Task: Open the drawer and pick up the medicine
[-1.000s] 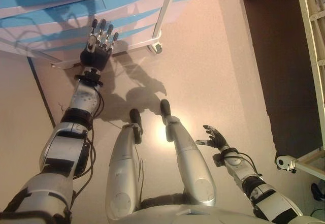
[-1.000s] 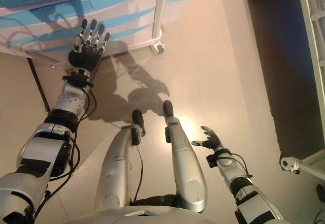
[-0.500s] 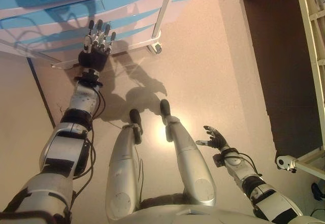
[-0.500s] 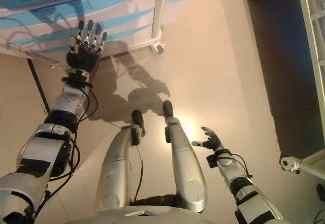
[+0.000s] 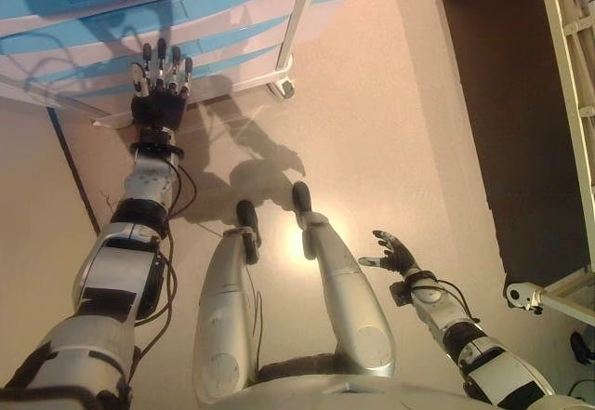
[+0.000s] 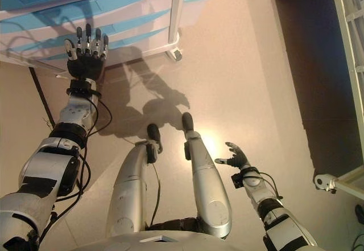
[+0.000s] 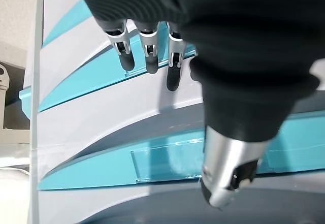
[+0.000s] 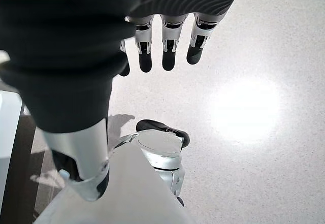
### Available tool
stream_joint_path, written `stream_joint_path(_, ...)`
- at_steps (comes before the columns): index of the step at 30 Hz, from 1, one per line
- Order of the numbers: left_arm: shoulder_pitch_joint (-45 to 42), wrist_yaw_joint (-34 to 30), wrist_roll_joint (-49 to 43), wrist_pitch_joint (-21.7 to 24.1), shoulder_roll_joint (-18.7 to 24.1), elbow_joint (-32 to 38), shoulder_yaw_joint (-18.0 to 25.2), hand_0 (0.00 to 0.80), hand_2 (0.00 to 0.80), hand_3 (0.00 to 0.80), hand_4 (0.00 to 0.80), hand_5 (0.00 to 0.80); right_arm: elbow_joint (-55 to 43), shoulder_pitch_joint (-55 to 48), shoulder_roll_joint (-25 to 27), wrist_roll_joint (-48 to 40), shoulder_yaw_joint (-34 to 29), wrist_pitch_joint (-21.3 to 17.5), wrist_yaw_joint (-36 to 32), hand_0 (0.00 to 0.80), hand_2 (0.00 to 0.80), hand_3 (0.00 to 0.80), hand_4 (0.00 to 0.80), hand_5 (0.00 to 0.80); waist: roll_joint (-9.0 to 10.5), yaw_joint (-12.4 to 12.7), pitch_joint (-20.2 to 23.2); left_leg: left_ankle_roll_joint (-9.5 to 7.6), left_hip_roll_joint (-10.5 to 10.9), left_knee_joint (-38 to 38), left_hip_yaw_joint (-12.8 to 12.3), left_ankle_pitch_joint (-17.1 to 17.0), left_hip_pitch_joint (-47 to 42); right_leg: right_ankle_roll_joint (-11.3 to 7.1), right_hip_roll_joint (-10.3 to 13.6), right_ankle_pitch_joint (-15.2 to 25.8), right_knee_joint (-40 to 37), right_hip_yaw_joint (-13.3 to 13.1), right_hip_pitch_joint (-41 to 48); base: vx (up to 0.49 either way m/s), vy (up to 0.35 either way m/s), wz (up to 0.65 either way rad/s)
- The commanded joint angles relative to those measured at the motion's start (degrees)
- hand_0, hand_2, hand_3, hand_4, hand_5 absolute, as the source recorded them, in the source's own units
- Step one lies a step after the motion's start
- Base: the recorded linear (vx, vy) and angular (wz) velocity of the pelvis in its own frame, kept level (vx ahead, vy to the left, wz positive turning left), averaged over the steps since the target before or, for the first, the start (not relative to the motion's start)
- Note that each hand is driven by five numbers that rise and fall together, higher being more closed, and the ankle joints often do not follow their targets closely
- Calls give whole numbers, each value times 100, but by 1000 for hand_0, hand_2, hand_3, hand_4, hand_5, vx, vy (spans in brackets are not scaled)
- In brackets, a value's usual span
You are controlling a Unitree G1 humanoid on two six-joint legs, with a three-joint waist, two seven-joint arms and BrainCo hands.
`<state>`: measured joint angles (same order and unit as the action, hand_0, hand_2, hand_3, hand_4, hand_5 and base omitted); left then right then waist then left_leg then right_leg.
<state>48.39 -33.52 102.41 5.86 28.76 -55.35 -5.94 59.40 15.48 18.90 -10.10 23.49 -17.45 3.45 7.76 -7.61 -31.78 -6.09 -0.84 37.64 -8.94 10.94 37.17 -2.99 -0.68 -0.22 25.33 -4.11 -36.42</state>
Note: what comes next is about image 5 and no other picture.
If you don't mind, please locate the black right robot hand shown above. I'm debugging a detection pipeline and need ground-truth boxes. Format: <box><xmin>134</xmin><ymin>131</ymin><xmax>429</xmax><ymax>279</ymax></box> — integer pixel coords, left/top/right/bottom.
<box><xmin>358</xmin><ymin>229</ymin><xmax>422</xmax><ymax>277</ymax></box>

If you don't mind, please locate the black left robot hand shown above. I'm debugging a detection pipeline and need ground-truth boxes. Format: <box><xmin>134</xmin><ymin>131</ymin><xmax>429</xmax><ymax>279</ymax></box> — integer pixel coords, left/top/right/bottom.
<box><xmin>128</xmin><ymin>37</ymin><xmax>194</xmax><ymax>132</ymax></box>

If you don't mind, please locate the silver right robot leg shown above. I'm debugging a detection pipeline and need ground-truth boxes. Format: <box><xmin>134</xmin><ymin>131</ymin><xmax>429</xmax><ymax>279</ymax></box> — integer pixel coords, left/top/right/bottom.
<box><xmin>301</xmin><ymin>212</ymin><xmax>399</xmax><ymax>378</ymax></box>

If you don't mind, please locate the black right robot foot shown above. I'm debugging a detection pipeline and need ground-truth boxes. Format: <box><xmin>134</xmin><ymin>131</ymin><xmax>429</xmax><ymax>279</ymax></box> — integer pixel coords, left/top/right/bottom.
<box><xmin>291</xmin><ymin>181</ymin><xmax>313</xmax><ymax>218</ymax></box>

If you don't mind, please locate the black robot foot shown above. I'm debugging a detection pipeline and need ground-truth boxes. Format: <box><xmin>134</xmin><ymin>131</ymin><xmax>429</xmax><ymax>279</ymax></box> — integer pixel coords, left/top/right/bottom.
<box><xmin>291</xmin><ymin>181</ymin><xmax>313</xmax><ymax>218</ymax></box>
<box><xmin>235</xmin><ymin>199</ymin><xmax>259</xmax><ymax>232</ymax></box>

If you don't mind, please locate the white bed caster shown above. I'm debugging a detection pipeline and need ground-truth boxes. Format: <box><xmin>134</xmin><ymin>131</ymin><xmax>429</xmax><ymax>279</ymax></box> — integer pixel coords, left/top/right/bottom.
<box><xmin>504</xmin><ymin>282</ymin><xmax>545</xmax><ymax>313</ymax></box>

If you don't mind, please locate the grey cart caster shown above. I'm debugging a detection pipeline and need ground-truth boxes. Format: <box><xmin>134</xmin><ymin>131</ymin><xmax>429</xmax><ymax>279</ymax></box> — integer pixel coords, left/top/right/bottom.
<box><xmin>268</xmin><ymin>77</ymin><xmax>298</xmax><ymax>100</ymax></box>

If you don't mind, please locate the black left robot foot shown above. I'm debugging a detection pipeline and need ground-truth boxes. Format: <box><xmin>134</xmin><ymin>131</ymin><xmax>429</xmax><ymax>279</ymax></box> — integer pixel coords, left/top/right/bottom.
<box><xmin>235</xmin><ymin>199</ymin><xmax>259</xmax><ymax>232</ymax></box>

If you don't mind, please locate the grey robot torso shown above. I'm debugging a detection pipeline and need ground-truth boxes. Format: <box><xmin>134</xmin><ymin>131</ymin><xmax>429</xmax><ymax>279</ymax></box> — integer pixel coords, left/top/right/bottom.
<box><xmin>204</xmin><ymin>353</ymin><xmax>595</xmax><ymax>410</ymax></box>

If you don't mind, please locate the white medical cart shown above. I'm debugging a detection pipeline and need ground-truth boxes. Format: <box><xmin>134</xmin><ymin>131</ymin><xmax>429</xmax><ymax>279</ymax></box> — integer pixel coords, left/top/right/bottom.
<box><xmin>0</xmin><ymin>0</ymin><xmax>324</xmax><ymax>127</ymax></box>

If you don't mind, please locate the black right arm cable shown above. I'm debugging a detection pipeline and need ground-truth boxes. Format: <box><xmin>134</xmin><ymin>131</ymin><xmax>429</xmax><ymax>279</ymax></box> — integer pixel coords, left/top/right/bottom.
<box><xmin>417</xmin><ymin>277</ymin><xmax>483</xmax><ymax>325</ymax></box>

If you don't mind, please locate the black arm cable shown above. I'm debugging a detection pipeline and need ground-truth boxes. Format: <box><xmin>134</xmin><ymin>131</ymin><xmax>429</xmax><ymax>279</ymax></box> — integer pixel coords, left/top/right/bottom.
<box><xmin>417</xmin><ymin>277</ymin><xmax>483</xmax><ymax>325</ymax></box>
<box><xmin>129</xmin><ymin>142</ymin><xmax>196</xmax><ymax>369</ymax></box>

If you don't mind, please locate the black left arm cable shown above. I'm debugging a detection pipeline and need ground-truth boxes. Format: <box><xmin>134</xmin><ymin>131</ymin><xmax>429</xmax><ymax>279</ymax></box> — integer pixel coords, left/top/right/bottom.
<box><xmin>129</xmin><ymin>142</ymin><xmax>196</xmax><ymax>369</ymax></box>

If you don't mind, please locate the white hospital bed frame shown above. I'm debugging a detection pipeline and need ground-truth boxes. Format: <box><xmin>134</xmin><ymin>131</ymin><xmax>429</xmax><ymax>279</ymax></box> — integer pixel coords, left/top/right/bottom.
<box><xmin>534</xmin><ymin>0</ymin><xmax>595</xmax><ymax>323</ymax></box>

